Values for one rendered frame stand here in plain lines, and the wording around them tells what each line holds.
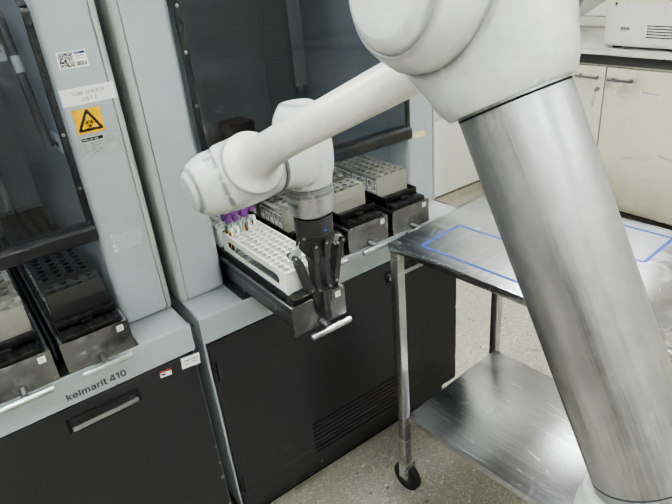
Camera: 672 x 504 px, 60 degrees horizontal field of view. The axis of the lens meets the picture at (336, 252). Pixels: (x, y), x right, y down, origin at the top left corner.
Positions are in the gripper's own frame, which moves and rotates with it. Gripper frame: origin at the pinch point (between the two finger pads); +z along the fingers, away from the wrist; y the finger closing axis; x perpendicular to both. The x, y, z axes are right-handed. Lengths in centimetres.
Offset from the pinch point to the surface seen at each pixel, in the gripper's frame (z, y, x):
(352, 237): 1.5, -25.0, -22.5
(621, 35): -16, -230, -71
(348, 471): 80, -16, -23
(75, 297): -6, 41, -30
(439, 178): 58, -178, -143
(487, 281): -1.7, -26.9, 20.0
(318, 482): 80, -6, -26
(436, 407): 52, -35, -3
